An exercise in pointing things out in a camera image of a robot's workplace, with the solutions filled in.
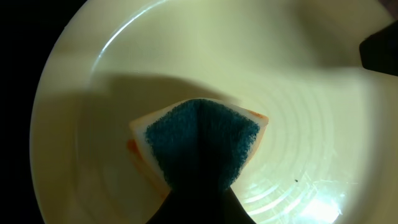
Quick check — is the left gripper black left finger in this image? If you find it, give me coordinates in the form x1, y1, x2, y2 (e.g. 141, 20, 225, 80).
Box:
146, 190, 201, 224

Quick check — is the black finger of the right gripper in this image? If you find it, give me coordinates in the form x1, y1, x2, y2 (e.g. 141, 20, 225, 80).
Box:
359, 21, 397, 76

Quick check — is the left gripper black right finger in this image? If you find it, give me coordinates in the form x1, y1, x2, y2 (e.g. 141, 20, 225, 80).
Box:
201, 187, 256, 224

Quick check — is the yellow green scrub sponge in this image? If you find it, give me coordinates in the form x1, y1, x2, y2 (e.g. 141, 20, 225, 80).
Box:
127, 98, 269, 197

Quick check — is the yellow plate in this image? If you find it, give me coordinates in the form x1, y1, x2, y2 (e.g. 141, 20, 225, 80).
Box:
30, 0, 397, 223

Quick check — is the black round tray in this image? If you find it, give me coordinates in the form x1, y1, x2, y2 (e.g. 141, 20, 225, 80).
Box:
1, 0, 85, 223

